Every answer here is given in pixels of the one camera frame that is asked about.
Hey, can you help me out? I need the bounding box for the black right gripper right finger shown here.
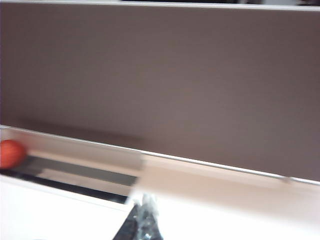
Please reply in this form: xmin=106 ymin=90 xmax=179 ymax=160
xmin=138 ymin=194 xmax=164 ymax=240

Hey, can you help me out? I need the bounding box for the brown desk partition panel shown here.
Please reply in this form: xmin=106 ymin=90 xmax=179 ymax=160
xmin=0 ymin=0 xmax=320 ymax=186

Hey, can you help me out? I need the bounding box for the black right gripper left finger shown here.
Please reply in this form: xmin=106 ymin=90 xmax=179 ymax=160
xmin=114 ymin=203 xmax=141 ymax=240

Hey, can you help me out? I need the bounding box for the beige desk cable flap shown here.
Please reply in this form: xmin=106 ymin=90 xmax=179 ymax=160
xmin=0 ymin=125 xmax=146 ymax=174

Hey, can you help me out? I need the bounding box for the orange-red ball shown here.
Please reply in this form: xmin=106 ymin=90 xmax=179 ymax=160
xmin=0 ymin=139 xmax=27 ymax=169

